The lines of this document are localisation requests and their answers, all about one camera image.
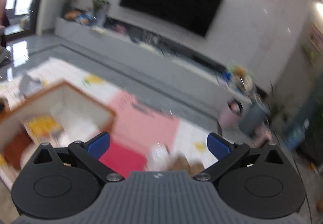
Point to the orange cardboard box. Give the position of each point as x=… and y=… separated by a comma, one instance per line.
x=81, y=116

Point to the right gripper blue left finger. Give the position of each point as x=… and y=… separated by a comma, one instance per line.
x=87, y=155

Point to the yellow snack packet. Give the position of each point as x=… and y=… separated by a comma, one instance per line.
x=43, y=125

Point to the potted green plant left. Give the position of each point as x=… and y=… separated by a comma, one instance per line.
x=99, y=10

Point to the clear plastic bag bundle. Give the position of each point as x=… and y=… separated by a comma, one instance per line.
x=158, y=158

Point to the grey-blue trash can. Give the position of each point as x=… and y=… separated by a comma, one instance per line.
x=253, y=118

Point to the dark cabinet with plants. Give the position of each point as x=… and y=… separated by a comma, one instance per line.
x=311, y=147

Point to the brown flower-shaped sponge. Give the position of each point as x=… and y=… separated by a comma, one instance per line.
x=13, y=151

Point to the blue water bottle jug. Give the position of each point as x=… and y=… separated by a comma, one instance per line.
x=296, y=136

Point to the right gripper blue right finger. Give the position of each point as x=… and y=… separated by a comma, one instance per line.
x=228, y=156

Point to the small pink heater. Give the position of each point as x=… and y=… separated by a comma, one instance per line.
x=262, y=135

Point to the brown plush slippers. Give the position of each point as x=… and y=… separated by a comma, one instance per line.
x=181, y=163

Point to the teddy bear on console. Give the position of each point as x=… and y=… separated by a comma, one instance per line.
x=239, y=72

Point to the framed wall picture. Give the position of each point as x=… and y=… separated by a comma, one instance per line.
x=316, y=38

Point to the grey TV console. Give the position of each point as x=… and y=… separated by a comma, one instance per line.
x=151, y=66

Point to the pink waste bin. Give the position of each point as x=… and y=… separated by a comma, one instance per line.
x=231, y=114

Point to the red Wonderlab box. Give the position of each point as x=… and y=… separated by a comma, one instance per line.
x=123, y=160

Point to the pink paper placemat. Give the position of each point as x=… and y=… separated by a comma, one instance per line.
x=139, y=128

